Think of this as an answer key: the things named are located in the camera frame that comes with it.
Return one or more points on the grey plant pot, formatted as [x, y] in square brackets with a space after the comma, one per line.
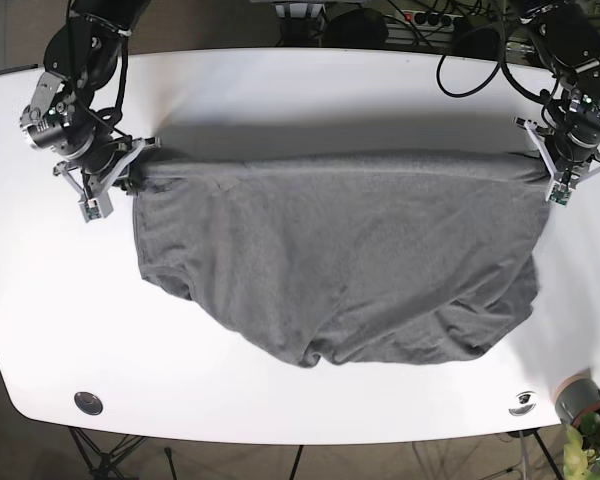
[576, 396]

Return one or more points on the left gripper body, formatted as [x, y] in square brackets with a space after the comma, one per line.
[568, 162]

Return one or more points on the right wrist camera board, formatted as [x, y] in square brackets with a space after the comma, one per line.
[96, 208]

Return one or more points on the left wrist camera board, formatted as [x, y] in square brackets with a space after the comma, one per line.
[558, 193]

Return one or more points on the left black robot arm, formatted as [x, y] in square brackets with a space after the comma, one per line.
[568, 45]

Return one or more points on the dark grey T-shirt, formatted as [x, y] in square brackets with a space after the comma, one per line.
[412, 257]

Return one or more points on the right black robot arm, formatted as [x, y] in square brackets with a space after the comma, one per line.
[78, 101]

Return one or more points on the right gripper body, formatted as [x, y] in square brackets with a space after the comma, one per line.
[98, 169]

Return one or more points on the silver table grommet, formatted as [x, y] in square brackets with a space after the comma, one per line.
[523, 403]
[88, 403]

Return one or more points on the green potted plant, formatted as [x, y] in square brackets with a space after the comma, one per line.
[581, 452]

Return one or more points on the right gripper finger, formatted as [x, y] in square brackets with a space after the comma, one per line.
[131, 181]

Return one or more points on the right silver table grommet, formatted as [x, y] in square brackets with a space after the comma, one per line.
[523, 403]

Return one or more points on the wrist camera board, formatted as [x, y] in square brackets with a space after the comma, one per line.
[96, 208]
[558, 193]

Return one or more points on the black table leg frame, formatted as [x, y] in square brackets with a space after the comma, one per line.
[104, 465]

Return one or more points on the left silver table grommet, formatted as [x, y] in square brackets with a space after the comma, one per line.
[88, 403]

